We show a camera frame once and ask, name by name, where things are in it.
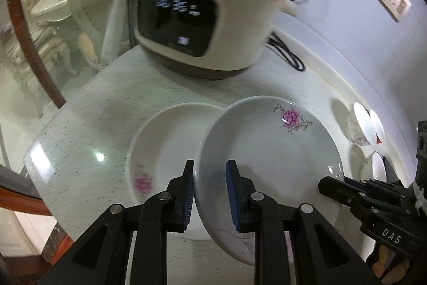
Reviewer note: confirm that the cream rice cooker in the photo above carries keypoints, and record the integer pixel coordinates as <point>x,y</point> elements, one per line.
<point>233,21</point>

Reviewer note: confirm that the white wall outlet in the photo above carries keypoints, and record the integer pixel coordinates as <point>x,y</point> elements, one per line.
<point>397,1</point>

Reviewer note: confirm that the red-banded white bowl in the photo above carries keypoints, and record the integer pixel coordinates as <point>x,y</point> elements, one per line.
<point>378,128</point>

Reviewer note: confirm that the white dining table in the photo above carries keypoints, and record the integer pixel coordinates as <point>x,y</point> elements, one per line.
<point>50,3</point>

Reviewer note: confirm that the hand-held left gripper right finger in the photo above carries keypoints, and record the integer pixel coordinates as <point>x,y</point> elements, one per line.
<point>232,195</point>

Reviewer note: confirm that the green-rimmed white bowl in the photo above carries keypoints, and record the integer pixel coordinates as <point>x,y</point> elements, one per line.
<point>378,168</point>

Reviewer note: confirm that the small white floral plate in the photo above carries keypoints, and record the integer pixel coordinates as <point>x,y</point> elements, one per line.
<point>160,144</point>

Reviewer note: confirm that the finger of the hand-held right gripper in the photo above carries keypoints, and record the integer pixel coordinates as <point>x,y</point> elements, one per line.
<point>337,191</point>
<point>373,186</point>

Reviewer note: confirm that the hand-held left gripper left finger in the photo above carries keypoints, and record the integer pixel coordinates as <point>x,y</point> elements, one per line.
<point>186,205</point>

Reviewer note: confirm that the person's right hand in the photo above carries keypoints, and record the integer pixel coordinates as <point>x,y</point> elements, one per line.
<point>397,271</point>

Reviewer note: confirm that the white floral bowl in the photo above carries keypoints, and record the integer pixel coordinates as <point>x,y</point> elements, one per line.
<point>362,119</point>

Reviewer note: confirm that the large white floral plate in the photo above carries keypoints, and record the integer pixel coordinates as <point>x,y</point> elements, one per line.
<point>283,154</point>

